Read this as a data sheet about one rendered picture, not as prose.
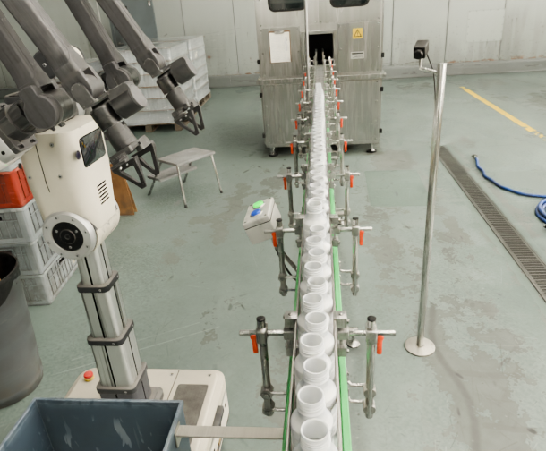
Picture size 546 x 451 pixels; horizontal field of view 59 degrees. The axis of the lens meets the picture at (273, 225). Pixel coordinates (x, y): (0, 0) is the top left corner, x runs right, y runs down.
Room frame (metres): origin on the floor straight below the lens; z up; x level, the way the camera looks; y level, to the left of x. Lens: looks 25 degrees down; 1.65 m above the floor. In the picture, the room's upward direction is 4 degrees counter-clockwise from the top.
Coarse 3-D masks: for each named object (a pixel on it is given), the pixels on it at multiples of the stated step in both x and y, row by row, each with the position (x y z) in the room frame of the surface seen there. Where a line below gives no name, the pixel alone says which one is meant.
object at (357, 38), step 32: (256, 0) 5.49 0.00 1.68; (288, 0) 5.43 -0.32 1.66; (320, 0) 5.39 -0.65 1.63; (352, 0) 5.35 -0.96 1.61; (320, 32) 5.36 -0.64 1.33; (352, 32) 5.35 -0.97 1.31; (288, 64) 5.43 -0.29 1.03; (352, 64) 5.35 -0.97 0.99; (288, 96) 5.44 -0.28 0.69; (352, 96) 5.35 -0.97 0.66; (288, 128) 5.44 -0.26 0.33; (352, 128) 5.35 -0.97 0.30
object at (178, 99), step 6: (174, 90) 1.56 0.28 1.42; (180, 90) 1.57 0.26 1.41; (168, 96) 1.56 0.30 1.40; (174, 96) 1.55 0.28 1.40; (180, 96) 1.56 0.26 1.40; (186, 96) 1.58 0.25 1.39; (174, 102) 1.55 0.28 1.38; (180, 102) 1.55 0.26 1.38; (186, 102) 1.56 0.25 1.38; (174, 108) 1.57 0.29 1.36; (180, 108) 1.53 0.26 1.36; (186, 108) 1.57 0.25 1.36; (174, 114) 1.53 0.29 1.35
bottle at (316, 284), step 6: (318, 276) 0.80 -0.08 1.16; (312, 282) 0.79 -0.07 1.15; (318, 282) 0.79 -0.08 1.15; (324, 282) 0.78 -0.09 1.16; (312, 288) 0.76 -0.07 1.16; (318, 288) 0.76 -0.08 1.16; (324, 288) 0.77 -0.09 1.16; (324, 294) 0.77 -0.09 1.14; (324, 300) 0.76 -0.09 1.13; (330, 300) 0.77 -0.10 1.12; (324, 306) 0.75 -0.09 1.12; (330, 306) 0.76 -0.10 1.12; (330, 312) 0.76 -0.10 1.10; (330, 318) 0.76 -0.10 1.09; (330, 324) 0.76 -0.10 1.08; (330, 330) 0.76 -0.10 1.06
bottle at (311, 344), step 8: (304, 336) 0.62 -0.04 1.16; (312, 336) 0.62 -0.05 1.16; (320, 336) 0.61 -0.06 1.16; (304, 344) 0.62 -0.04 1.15; (312, 344) 0.62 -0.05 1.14; (320, 344) 0.59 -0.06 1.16; (304, 352) 0.59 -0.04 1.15; (312, 352) 0.59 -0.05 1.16; (320, 352) 0.59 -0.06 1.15; (296, 360) 0.61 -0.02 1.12; (304, 360) 0.59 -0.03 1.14; (328, 360) 0.60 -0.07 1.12; (296, 368) 0.59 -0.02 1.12; (328, 368) 0.59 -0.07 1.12; (296, 376) 0.60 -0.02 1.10; (296, 384) 0.60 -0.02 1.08
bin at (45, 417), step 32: (32, 416) 0.73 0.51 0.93; (64, 416) 0.74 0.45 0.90; (96, 416) 0.74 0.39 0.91; (128, 416) 0.73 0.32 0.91; (160, 416) 0.72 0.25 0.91; (0, 448) 0.63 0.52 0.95; (32, 448) 0.70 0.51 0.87; (64, 448) 0.75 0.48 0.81; (96, 448) 0.74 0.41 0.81; (128, 448) 0.73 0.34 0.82; (160, 448) 0.72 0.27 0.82
